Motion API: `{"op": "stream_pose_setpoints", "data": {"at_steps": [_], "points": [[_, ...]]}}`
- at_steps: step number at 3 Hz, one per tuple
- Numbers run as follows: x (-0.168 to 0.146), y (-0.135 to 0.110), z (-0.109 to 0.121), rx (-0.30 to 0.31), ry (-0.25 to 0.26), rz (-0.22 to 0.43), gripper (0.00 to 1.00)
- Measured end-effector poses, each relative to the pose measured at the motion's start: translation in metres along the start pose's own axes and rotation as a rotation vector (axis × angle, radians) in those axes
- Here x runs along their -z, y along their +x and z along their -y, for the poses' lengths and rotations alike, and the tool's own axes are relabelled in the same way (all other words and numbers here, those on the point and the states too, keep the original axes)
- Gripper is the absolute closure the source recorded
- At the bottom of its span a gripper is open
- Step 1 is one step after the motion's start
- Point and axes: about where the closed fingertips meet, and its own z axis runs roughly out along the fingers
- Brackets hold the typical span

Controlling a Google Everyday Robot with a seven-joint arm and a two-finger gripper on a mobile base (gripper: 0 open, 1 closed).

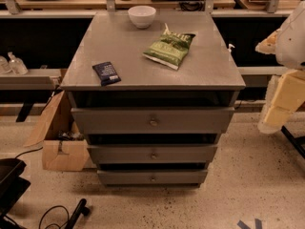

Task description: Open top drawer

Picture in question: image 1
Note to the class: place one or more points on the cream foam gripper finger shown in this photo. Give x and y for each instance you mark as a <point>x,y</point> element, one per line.
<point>285,94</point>

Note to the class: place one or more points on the grey top drawer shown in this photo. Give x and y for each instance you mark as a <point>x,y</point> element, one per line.
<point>101,121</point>

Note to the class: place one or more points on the grey drawer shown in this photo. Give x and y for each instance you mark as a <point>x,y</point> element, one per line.
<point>133,177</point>
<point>126,154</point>
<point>101,121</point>

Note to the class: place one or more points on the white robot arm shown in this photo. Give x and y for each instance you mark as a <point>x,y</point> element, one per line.
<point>288,42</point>

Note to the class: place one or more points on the grey middle drawer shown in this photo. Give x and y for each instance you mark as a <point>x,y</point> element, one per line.
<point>126,154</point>

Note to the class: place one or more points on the grey drawer cabinet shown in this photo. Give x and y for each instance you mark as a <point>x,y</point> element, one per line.
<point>207,77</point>

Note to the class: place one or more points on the grey bottom drawer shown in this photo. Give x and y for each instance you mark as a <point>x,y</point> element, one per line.
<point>133,177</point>

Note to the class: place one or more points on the open cardboard box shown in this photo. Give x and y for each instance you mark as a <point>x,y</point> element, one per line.
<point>63,149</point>

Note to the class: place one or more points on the white pump dispenser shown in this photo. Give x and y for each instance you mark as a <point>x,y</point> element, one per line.
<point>231,47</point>

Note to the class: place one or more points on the green chip bag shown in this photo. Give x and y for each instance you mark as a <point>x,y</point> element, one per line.
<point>170,48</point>

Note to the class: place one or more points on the white ceramic bowl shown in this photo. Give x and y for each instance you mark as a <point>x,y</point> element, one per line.
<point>142,16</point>

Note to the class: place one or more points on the dark blue snack bar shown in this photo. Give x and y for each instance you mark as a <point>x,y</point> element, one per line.
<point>106,73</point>

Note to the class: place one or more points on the clear plastic bottle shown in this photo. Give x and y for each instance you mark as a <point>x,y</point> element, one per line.
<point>4,65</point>
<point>17,65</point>

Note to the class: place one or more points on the black office chair base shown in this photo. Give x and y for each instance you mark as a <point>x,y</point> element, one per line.
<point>12,187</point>

